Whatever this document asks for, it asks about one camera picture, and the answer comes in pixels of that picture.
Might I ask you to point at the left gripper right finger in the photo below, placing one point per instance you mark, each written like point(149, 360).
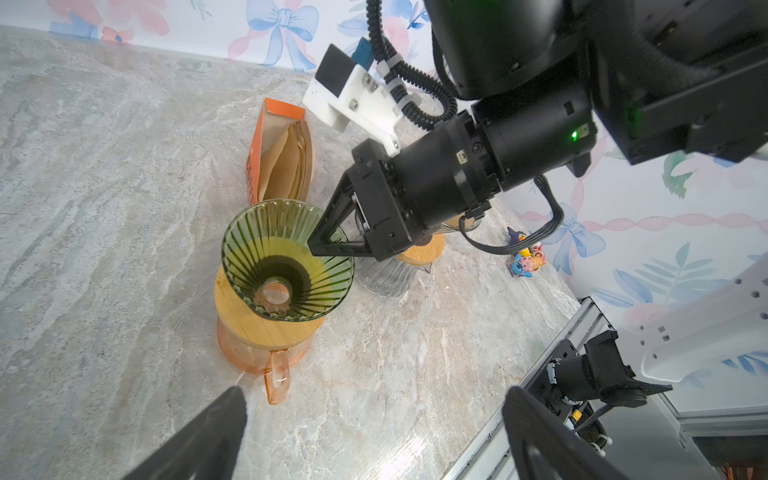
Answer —
point(543, 448)

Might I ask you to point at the orange glass carafe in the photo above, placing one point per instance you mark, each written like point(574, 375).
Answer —
point(273, 365)

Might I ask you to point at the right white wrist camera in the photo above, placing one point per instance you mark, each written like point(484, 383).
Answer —
point(343, 92)

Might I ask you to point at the wooden ring dripper holder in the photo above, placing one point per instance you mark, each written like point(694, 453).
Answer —
point(425, 252)

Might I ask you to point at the green glass dripper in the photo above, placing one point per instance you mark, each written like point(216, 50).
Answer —
point(267, 261)

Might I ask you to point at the grey glass carafe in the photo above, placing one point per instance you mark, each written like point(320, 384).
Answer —
point(391, 277)

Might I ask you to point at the orange coffee filter pack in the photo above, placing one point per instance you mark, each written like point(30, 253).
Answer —
point(280, 163)

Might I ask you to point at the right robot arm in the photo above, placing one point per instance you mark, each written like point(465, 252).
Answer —
point(520, 89)

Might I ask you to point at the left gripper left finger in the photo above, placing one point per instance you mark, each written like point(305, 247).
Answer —
point(206, 448)

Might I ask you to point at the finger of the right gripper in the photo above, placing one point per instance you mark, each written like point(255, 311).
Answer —
point(341, 205)

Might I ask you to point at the small colourful toy figures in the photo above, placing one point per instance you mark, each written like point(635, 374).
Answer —
point(528, 260)

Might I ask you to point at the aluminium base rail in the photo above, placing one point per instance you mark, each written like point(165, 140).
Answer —
point(654, 441)

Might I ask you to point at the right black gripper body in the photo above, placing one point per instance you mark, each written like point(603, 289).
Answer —
point(391, 225)

